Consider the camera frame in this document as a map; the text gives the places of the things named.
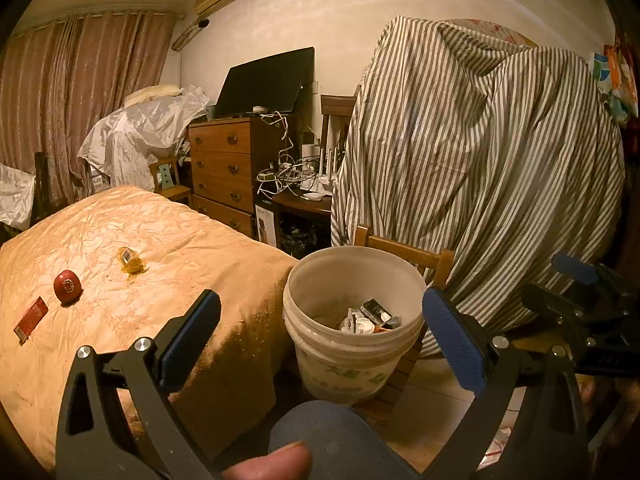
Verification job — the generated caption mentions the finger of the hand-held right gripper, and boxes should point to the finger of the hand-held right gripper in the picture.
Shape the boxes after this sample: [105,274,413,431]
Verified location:
[521,282,601,361]
[551,253,628,298]

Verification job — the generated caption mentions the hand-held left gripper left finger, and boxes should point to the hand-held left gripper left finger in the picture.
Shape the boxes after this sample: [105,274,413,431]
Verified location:
[55,289,222,480]

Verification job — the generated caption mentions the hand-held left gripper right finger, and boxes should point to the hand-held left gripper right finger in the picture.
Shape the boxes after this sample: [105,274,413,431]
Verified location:
[421,287,588,480]

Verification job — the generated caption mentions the black packet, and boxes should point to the black packet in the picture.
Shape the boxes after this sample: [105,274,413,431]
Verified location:
[360,300,393,325]

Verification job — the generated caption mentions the white foil pouch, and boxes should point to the white foil pouch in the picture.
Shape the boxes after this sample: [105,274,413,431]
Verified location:
[340,310,376,335]

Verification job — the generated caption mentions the white plastic bucket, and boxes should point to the white plastic bucket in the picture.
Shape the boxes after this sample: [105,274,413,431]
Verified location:
[282,246,428,406]

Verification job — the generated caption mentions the person's right hand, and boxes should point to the person's right hand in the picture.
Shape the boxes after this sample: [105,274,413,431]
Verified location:
[580,376,640,441]

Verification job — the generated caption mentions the person's left hand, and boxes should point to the person's left hand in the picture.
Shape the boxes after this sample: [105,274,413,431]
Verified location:
[221,442,313,480]

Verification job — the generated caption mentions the yellow snack packet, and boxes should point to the yellow snack packet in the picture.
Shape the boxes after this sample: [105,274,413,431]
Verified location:
[116,246,147,275]

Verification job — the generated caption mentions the light wooden chair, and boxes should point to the light wooden chair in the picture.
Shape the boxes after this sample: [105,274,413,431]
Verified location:
[352,225,456,411]

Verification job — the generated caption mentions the red apple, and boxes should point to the red apple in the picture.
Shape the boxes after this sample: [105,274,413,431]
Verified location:
[53,270,82,305]

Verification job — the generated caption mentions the white cardboard box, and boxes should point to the white cardboard box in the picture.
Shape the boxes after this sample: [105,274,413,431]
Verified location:
[255,202,278,248]

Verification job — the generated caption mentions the person's leg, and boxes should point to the person's leg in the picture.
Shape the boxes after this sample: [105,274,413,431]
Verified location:
[268,402,418,480]

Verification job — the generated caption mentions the striped cloth cover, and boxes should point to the striped cloth cover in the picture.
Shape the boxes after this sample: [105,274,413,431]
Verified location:
[331,15,626,358]

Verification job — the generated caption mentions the small wooden chair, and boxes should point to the small wooden chair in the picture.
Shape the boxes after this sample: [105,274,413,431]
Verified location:
[149,157,193,208]

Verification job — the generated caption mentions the red flat box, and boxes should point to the red flat box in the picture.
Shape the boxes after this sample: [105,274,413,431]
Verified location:
[13,296,48,343]

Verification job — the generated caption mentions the wooden dresser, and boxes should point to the wooden dresser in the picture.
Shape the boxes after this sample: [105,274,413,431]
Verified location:
[187,116,301,248]

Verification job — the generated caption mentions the dark side table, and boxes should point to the dark side table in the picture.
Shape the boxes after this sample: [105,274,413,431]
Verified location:
[272,190,336,256]

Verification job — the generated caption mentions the colourful hanging bags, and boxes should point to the colourful hanging bags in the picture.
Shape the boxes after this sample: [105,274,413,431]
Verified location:
[592,35,640,126]

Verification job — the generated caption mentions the white router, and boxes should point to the white router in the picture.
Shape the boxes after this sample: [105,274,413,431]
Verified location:
[320,145,346,193]

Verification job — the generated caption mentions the clear plastic sheet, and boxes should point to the clear plastic sheet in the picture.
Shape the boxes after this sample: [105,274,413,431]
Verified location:
[77,86,211,191]
[0,164,37,231]

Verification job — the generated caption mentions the cream pillow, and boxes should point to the cream pillow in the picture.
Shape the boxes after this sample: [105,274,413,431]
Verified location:
[124,85,183,108]

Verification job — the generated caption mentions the brown highback chair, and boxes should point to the brown highback chair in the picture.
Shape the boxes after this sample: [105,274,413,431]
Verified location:
[320,94,358,153]

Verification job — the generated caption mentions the brown curtain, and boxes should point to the brown curtain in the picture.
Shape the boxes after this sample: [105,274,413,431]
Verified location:
[0,10,178,206]

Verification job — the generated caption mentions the black television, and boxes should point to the black television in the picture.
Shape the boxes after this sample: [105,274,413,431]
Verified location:
[215,46,316,118]

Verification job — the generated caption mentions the tangle of white cables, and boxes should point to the tangle of white cables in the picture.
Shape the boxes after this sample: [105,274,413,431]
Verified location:
[256,110,336,196]

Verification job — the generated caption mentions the beige wall pipe cover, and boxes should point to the beige wall pipe cover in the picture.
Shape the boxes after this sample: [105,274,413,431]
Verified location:
[171,22,203,52]

